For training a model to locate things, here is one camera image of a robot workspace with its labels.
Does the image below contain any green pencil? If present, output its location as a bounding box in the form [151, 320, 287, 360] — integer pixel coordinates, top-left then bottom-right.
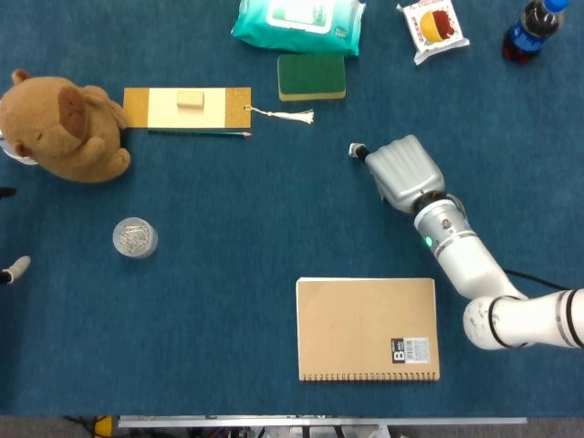
[147, 129, 253, 139]

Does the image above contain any black floor cable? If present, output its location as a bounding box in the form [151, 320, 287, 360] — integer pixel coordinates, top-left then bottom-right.
[63, 415, 98, 433]

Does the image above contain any aluminium frame rail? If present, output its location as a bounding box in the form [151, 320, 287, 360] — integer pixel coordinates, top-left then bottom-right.
[117, 415, 528, 429]

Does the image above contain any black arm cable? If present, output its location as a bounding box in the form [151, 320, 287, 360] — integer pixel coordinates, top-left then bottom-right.
[503, 268, 572, 291]

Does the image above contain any teal wet wipes pack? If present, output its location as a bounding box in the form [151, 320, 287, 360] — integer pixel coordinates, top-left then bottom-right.
[230, 0, 367, 57]

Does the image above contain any clear jar of paper clips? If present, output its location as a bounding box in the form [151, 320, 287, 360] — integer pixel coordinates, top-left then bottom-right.
[111, 216, 160, 260]

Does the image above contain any cola bottle with blue label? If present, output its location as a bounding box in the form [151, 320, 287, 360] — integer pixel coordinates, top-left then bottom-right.
[502, 0, 570, 66]

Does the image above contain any orange bookmark with white tassel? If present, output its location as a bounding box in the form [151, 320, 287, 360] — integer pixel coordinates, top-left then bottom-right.
[122, 87, 315, 130]

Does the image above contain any brown capybara plush toy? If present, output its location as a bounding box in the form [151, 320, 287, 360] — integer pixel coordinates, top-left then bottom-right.
[0, 68, 132, 184]

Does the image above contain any white snack packet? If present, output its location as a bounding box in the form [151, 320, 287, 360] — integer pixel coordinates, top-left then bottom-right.
[395, 0, 471, 67]

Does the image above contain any pale yellow eraser block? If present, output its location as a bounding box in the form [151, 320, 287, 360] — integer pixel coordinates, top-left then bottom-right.
[176, 89, 204, 110]

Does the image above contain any green and yellow sponge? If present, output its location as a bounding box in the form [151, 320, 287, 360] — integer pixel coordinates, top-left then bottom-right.
[276, 53, 347, 103]

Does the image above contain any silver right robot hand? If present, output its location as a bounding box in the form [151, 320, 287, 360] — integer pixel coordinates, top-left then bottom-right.
[356, 134, 446, 214]

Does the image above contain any kraft spiral notebook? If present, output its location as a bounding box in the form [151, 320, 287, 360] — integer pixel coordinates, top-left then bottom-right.
[296, 276, 442, 383]

